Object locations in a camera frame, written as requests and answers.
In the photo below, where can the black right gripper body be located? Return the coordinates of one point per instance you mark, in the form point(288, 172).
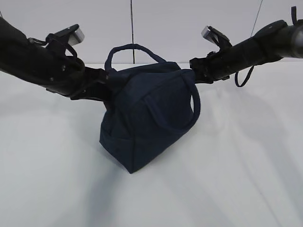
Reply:
point(202, 71)

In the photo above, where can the navy blue lunch bag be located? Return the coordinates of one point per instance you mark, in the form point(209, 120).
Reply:
point(152, 106)

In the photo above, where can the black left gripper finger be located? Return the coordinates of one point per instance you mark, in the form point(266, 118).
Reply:
point(95, 91)

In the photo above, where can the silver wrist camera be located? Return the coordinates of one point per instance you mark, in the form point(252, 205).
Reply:
point(216, 37)
point(65, 39)

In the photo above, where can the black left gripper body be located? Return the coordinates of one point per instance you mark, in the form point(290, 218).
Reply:
point(71, 74)

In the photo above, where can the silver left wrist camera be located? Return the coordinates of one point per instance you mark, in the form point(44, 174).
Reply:
point(65, 39)

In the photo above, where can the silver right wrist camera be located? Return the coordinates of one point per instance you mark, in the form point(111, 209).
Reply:
point(216, 37)

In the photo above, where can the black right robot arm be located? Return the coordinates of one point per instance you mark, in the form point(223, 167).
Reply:
point(272, 43)

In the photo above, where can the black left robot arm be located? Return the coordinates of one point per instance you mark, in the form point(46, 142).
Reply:
point(52, 63)

